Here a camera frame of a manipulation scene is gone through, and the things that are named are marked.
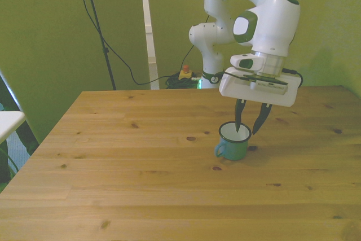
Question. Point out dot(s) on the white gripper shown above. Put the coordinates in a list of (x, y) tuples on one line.
[(237, 88)]

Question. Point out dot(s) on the teal enamel mug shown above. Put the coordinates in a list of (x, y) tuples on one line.
[(234, 150)]

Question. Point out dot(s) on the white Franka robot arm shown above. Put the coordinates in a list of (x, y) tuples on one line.
[(270, 26)]

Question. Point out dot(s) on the yellow emergency stop button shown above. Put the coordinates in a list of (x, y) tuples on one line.
[(185, 75)]

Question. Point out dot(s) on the green partition panel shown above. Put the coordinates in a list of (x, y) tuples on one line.
[(324, 26), (42, 26)]

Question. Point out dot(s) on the black tripod pole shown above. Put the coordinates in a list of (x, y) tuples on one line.
[(97, 23)]

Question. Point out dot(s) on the white side table top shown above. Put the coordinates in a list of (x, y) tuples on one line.
[(9, 122)]

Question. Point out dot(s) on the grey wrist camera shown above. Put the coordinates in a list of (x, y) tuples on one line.
[(268, 87)]

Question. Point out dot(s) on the white vertical post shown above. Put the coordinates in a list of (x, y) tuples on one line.
[(149, 26)]

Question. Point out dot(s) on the grey slanted frame bar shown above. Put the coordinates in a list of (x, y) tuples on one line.
[(14, 94)]

